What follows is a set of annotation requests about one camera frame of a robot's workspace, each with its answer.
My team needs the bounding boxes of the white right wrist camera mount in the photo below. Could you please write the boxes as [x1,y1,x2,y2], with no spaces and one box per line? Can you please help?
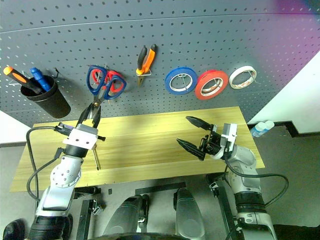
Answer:
[212,122,238,161]

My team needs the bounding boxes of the black skirting strip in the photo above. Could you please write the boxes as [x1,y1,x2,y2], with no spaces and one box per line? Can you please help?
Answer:
[247,120,320,138]

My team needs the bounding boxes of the blue handled scissors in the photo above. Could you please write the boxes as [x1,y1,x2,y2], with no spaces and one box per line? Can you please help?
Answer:
[86,64,128,108]

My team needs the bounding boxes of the clear bottle blue label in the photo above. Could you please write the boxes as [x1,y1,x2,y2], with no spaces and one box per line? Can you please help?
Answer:
[249,119,275,138]

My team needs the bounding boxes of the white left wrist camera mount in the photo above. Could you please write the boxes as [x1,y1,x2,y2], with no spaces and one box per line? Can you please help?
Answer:
[62,123,99,151]

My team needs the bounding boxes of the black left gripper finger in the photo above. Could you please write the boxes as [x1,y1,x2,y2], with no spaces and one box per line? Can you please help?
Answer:
[92,105,102,128]
[76,103,94,125]

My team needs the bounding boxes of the grey rounded shell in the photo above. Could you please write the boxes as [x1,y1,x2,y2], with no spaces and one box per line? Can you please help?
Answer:
[102,194,151,237]
[173,187,210,238]

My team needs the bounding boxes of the blue handled screwdriver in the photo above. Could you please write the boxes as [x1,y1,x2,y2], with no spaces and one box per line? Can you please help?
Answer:
[29,66,52,93]

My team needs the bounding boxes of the thin dark metal rod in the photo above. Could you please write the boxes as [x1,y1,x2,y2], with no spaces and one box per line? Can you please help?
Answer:
[91,147,101,171]

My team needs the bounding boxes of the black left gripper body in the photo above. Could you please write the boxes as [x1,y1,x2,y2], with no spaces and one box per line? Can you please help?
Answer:
[74,121,99,130]

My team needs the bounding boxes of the white printed tape roll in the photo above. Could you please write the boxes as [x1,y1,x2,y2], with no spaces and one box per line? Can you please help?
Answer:
[228,65,258,90]

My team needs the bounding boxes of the black plastic cup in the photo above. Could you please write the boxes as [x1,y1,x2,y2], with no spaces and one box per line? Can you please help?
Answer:
[19,74,72,120]

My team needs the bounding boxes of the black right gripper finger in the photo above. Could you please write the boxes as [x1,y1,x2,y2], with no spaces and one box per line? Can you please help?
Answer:
[185,115,213,131]
[176,138,206,161]

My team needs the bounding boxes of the orange black screwdriver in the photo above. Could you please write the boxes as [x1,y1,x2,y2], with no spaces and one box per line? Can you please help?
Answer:
[3,66,43,95]

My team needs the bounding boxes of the black rounded object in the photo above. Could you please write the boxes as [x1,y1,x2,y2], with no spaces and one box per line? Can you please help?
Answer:
[2,218,26,240]

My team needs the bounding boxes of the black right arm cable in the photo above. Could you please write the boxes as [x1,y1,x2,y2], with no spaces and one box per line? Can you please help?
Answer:
[223,156,290,240]

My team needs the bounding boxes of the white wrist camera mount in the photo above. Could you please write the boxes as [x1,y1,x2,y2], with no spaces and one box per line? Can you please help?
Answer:
[62,123,99,151]
[212,122,238,161]

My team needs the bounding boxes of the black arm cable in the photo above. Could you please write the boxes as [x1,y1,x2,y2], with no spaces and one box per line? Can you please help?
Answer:
[25,121,73,201]
[223,156,290,240]

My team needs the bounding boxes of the blue tape roll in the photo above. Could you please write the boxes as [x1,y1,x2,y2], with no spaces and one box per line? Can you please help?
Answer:
[164,66,198,95]

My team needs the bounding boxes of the wide red tape roll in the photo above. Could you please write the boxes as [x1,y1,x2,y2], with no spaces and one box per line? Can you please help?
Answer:
[194,69,230,101]

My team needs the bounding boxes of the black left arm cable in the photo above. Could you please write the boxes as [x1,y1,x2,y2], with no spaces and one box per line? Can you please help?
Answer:
[25,121,73,201]

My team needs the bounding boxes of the black metal table frame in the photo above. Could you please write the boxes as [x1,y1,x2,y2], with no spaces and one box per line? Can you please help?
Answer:
[73,172,238,240]

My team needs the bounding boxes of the red handled scissors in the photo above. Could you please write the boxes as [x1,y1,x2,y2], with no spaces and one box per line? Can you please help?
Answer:
[91,68,125,92]

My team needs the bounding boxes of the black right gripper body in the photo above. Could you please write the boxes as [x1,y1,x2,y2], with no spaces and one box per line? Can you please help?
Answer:
[199,123,224,156]

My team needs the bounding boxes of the orange black needle-nose pliers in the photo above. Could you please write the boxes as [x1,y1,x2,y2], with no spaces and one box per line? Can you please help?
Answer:
[135,43,158,87]

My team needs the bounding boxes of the grey metal pegboard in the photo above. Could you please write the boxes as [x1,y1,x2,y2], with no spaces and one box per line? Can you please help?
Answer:
[0,0,320,128]

